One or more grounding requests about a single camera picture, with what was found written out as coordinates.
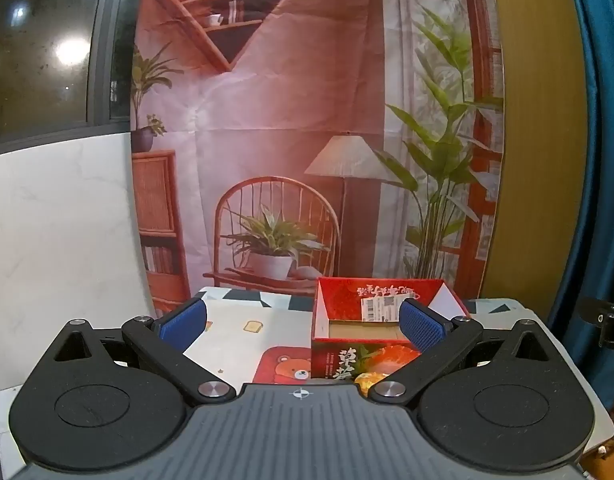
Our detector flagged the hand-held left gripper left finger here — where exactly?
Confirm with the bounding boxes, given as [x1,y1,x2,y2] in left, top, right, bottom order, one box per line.
[30,298,236,406]

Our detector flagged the red strawberry print box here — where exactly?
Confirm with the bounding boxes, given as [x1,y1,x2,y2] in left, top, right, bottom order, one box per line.
[309,276,470,395]

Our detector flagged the dark glass window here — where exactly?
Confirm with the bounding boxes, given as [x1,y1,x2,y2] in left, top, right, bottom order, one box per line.
[0,0,148,157]

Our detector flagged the wooden panel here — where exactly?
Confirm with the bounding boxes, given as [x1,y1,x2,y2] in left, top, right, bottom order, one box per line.
[479,0,588,302]

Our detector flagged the printed room scene backdrop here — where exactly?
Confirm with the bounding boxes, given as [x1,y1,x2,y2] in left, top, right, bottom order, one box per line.
[130,0,505,313]

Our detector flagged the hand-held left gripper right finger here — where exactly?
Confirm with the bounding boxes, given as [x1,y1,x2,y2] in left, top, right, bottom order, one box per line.
[369,298,572,405]

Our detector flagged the blue curtain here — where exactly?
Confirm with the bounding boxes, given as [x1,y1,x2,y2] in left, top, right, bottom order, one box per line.
[544,0,614,461]

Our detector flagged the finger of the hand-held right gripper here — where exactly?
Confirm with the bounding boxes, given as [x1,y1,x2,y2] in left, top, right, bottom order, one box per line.
[598,297,614,352]

